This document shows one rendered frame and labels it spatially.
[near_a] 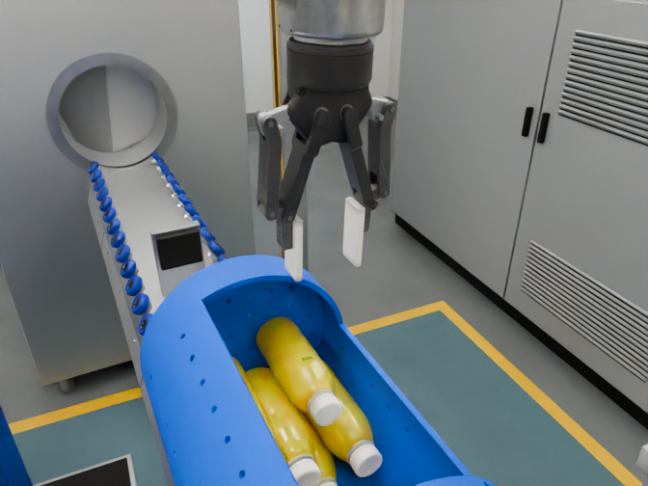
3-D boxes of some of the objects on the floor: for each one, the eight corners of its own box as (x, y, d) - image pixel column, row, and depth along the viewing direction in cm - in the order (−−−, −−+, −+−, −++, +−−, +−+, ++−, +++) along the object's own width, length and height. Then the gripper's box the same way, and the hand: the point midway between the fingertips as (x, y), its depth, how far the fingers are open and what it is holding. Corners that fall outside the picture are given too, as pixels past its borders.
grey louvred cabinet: (455, 207, 370) (487, -31, 298) (810, 444, 199) (1082, 15, 127) (386, 223, 350) (401, -29, 279) (712, 499, 179) (966, 31, 108)
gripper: (400, 24, 53) (381, 233, 65) (207, 34, 46) (225, 269, 57) (448, 38, 48) (418, 264, 59) (236, 50, 40) (249, 309, 51)
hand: (323, 243), depth 57 cm, fingers open, 6 cm apart
